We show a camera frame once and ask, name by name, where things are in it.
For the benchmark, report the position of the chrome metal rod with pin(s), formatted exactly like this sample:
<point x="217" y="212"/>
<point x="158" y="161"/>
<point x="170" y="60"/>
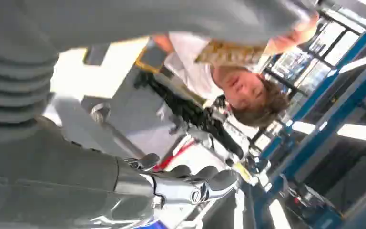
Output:
<point x="113" y="129"/>

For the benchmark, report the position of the ribbed grey right arm sleeve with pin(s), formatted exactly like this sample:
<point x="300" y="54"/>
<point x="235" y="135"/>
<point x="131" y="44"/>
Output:
<point x="12" y="91"/>

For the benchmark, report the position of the yellow tape frame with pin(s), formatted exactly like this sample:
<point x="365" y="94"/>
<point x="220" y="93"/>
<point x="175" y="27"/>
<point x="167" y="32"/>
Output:
<point x="151" y="58"/>

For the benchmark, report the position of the blue steel frame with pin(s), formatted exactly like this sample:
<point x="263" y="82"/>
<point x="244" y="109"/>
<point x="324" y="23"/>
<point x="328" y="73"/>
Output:
<point x="331" y="117"/>

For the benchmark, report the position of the person's hand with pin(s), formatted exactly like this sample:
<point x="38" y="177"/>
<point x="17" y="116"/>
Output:
<point x="299" y="33"/>

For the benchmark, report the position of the dark grey square panel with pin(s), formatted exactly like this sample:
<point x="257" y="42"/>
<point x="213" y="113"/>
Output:
<point x="96" y="54"/>

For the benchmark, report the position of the person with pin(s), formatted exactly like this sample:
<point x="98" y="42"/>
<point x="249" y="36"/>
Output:
<point x="249" y="91"/>

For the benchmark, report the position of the white strip light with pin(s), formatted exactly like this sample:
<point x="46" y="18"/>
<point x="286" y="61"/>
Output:
<point x="356" y="131"/>

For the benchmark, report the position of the black window frame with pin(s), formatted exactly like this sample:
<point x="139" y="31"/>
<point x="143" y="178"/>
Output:
<point x="328" y="41"/>

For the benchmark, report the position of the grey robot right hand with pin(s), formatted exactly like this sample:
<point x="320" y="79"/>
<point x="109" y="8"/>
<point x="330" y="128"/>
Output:
<point x="60" y="177"/>

